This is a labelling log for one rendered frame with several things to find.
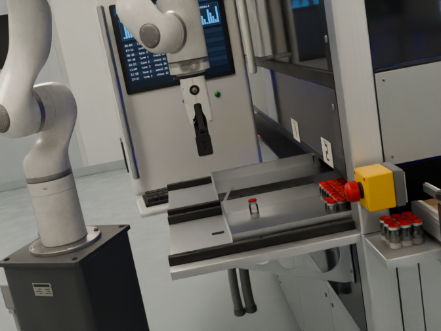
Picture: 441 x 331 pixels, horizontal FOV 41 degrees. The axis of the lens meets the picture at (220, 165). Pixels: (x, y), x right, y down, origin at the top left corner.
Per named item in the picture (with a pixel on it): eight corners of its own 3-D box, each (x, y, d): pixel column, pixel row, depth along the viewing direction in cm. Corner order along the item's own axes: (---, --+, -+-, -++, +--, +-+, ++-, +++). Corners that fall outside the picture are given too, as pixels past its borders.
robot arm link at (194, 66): (209, 56, 118) (212, 71, 119) (206, 55, 127) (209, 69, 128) (168, 64, 118) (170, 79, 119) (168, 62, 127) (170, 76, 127)
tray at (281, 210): (350, 188, 153) (349, 176, 153) (388, 219, 128) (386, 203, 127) (222, 214, 152) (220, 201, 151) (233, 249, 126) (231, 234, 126)
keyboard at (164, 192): (249, 173, 219) (247, 167, 218) (259, 181, 205) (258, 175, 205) (142, 198, 212) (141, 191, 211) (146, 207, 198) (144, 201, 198)
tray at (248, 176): (317, 162, 186) (316, 152, 186) (342, 182, 161) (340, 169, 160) (212, 182, 185) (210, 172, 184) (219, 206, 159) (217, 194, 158)
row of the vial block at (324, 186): (328, 198, 149) (325, 180, 148) (350, 219, 132) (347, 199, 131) (319, 199, 149) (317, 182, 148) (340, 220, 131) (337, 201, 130)
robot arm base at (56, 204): (14, 257, 154) (-4, 190, 150) (59, 230, 171) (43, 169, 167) (73, 257, 146) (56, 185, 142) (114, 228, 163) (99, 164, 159)
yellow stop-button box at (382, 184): (392, 196, 118) (388, 161, 116) (407, 205, 111) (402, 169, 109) (356, 203, 118) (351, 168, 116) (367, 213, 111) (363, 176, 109)
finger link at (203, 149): (209, 125, 123) (214, 155, 124) (207, 123, 126) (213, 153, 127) (193, 127, 123) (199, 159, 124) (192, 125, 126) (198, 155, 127)
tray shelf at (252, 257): (314, 165, 192) (314, 159, 191) (398, 234, 123) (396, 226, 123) (168, 193, 189) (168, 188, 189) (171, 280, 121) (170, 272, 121)
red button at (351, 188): (363, 196, 116) (360, 176, 115) (369, 201, 112) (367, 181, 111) (344, 199, 115) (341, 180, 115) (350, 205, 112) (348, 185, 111)
